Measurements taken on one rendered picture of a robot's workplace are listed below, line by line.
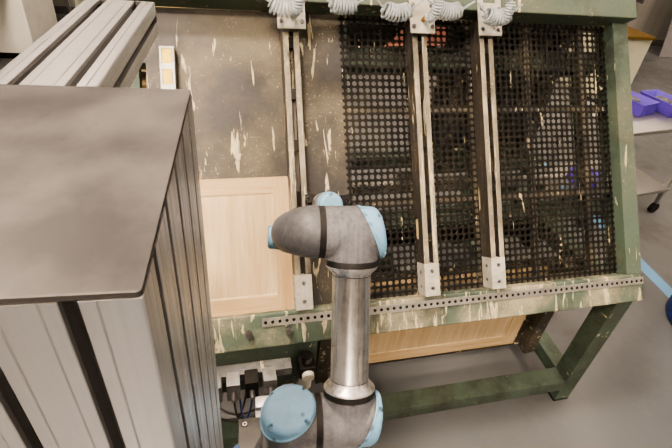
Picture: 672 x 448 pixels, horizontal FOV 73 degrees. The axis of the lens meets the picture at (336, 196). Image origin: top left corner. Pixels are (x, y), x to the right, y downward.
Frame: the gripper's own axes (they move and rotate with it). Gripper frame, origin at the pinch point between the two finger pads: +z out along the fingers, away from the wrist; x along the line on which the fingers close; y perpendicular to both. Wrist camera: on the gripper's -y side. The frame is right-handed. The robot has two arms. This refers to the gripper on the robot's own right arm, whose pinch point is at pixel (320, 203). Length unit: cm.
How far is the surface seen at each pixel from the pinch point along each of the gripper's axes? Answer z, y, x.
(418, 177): -1.6, -38.3, -8.5
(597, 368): 67, -170, 104
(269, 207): 0.2, 18.6, 0.6
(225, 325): -4, 36, 41
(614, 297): 3, -127, 46
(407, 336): 43, -47, 66
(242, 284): -0.3, 29.3, 27.7
